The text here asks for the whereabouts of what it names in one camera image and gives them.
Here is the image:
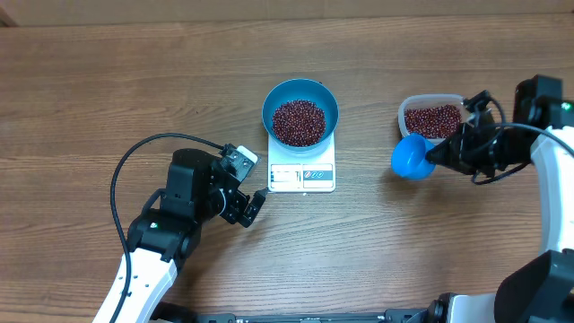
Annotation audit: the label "blue plastic measuring scoop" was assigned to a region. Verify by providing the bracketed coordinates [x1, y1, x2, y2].
[391, 134, 436, 180]

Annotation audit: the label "red adzuki beans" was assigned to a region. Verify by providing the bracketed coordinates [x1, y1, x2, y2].
[272, 100, 462, 147]

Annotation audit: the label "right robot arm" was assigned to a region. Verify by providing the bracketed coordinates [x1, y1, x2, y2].
[426, 74, 573, 322]

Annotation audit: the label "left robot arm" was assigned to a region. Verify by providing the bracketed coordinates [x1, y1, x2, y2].
[94, 144, 266, 322]

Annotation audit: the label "white digital kitchen scale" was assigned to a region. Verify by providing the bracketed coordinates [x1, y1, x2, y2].
[267, 135, 336, 193]

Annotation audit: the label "teal metal bowl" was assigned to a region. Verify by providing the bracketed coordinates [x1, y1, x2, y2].
[262, 79, 340, 148]

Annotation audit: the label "clear plastic food container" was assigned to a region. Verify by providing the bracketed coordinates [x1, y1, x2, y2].
[397, 94, 470, 144]

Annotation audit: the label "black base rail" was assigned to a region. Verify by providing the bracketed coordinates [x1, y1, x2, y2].
[152, 302, 431, 323]

